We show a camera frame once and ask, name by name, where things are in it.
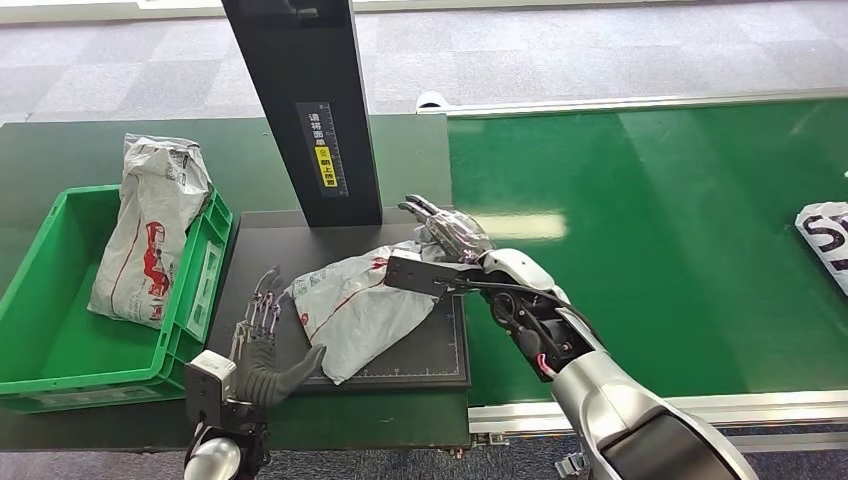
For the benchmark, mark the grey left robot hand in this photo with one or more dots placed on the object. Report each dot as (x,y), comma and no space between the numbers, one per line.
(265,381)

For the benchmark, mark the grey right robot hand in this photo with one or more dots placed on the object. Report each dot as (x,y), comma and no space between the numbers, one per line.
(457,232)

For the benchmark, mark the grey poly mailer red print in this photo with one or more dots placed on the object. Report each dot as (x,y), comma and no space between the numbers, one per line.
(358,311)

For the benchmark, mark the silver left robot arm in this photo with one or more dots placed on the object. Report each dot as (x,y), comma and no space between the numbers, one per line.
(225,450)

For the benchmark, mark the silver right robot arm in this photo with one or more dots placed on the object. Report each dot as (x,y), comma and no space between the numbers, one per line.
(623,411)

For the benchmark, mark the white conveyor roller cap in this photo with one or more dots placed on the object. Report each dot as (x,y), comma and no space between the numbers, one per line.
(432,99)

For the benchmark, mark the green conveyor belt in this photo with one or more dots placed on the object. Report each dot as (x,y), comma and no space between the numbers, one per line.
(662,179)

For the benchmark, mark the black scanner platform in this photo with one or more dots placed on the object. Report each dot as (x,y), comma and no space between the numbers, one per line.
(430,351)

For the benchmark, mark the black yellow column label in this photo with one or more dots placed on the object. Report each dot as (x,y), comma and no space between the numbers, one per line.
(324,152)

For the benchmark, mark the crumpled grey mailer red logo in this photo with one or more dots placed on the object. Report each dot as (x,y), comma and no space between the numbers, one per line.
(149,232)

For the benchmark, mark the green plastic crate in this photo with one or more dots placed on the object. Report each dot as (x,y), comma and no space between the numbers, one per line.
(53,351)

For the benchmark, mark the black scanner column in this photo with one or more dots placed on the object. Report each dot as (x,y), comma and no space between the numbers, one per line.
(298,66)

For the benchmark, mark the white mailer black letters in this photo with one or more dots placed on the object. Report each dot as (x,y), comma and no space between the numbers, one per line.
(828,238)

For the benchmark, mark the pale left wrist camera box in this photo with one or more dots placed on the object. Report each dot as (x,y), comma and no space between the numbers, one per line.
(208,387)

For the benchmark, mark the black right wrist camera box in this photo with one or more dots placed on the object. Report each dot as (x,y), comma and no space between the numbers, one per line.
(417,273)

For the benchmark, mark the aluminium conveyor side rail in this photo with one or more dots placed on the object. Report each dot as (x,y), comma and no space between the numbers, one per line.
(782,405)
(629,103)

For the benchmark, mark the grey metal conveyor bracket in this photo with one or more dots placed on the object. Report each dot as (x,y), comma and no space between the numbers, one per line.
(571,466)

